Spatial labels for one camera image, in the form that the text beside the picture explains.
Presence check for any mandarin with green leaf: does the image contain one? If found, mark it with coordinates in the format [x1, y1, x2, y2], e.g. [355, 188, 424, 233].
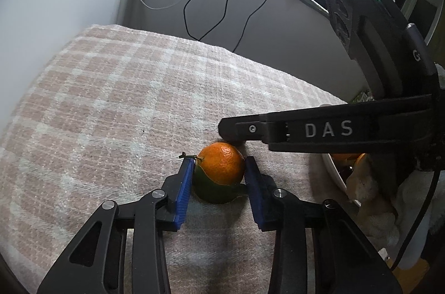
[179, 142, 248, 204]

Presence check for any large oval orange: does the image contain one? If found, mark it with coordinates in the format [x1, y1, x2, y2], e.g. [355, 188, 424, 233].
[330, 153, 366, 166]

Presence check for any right hand white glove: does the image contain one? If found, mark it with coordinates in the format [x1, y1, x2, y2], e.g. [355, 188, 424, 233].
[346, 154, 444, 270]

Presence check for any dark plum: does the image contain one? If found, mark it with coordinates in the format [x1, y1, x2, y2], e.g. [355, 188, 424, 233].
[229, 141, 246, 150]

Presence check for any green snack package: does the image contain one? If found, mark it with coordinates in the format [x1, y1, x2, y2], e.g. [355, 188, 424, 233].
[350, 90, 374, 104]

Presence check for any floral white plate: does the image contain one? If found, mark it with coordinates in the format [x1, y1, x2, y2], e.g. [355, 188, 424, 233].
[321, 153, 354, 194]

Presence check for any plaid pink tablecloth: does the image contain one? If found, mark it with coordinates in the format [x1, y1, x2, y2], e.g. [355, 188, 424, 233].
[1, 26, 348, 293]

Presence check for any black right camera box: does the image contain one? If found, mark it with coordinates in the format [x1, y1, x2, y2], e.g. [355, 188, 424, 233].
[326, 0, 439, 99]

